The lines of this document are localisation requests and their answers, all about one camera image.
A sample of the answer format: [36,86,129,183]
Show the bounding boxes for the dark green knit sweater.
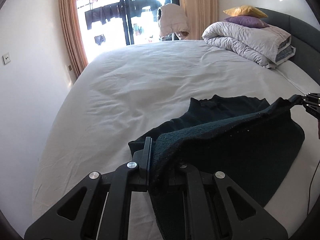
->
[129,95,305,239]

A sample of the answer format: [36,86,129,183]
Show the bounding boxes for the folded grey duvet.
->
[202,22,296,69]

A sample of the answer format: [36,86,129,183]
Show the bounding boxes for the dark grey headboard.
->
[259,8,319,83]

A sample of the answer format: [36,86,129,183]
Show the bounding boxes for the purple pillow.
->
[225,15,269,29]

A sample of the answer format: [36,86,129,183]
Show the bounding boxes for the yellow pillow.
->
[223,5,268,18]

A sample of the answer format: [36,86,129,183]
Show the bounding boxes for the white bed sheet mattress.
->
[33,41,319,239]

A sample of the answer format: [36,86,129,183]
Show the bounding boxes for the right beige curtain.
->
[180,0,218,40]

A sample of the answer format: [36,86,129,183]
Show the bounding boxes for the beige curtain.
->
[58,0,88,79]
[180,0,218,40]

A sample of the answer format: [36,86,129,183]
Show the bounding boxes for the beige puffer vest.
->
[157,3,189,40]

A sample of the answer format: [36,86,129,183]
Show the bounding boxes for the dark hanging trousers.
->
[85,3,121,30]

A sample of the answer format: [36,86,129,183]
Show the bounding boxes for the black framed balcony door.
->
[76,0,180,46]

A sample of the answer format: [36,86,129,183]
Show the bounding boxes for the left beige curtain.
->
[58,0,88,79]

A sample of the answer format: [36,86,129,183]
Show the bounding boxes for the white wall socket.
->
[2,53,11,64]

